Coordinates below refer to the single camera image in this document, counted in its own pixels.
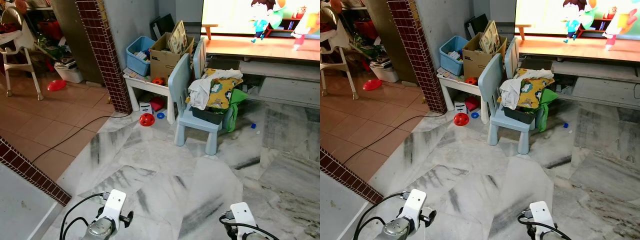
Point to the small orange toy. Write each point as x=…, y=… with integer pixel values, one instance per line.
x=470, y=80
x=158, y=80

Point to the green fabric bag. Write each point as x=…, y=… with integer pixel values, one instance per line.
x=547, y=100
x=237, y=100

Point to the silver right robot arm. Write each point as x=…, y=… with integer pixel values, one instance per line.
x=542, y=236
x=255, y=238

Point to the wooden television console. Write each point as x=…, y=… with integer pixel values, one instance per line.
x=270, y=50
x=585, y=50

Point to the dark plastic basket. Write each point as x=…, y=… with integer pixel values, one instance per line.
x=520, y=116
x=207, y=116

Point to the blue plastic bin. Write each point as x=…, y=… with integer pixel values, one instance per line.
x=451, y=62
x=137, y=62

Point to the red plastic plate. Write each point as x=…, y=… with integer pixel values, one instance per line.
x=56, y=85
x=372, y=84

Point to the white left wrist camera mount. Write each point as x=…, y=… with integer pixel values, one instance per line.
x=115, y=202
x=415, y=202

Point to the white crumpled cloth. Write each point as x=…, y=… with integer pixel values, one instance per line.
x=510, y=92
x=200, y=92

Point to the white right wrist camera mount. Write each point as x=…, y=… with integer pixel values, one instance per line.
x=542, y=212
x=244, y=214

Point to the yellow patterned cloth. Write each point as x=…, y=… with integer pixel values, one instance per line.
x=222, y=92
x=532, y=92

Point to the small white box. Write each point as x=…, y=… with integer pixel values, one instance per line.
x=145, y=107
x=460, y=107

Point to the red plastic crate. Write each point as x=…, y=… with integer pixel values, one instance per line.
x=50, y=29
x=367, y=29

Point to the brown tiled pillar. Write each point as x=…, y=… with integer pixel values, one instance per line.
x=102, y=50
x=417, y=50

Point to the red perforated ball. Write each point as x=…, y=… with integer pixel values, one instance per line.
x=461, y=119
x=146, y=119

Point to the wooden picture puzzle board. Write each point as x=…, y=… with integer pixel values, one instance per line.
x=177, y=37
x=490, y=37

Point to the black flat monitor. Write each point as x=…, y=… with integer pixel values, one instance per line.
x=477, y=25
x=162, y=25

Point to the red toy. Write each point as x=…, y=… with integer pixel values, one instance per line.
x=471, y=103
x=157, y=103

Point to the white storage container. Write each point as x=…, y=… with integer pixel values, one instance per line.
x=385, y=74
x=70, y=75

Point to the stack of magazines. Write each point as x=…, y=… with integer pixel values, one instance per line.
x=380, y=62
x=65, y=62

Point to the large television screen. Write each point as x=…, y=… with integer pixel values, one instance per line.
x=235, y=17
x=550, y=17

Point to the light blue child chair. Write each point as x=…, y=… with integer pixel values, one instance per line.
x=180, y=80
x=492, y=80
x=511, y=57
x=200, y=57

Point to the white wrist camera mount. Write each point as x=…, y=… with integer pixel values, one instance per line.
x=415, y=202
x=115, y=202
x=244, y=214
x=542, y=212

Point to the brown cardboard box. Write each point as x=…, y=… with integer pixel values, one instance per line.
x=162, y=62
x=475, y=62

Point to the small white table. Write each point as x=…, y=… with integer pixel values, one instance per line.
x=145, y=82
x=457, y=82

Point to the white baby high chair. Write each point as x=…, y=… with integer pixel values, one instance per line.
x=337, y=47
x=22, y=47

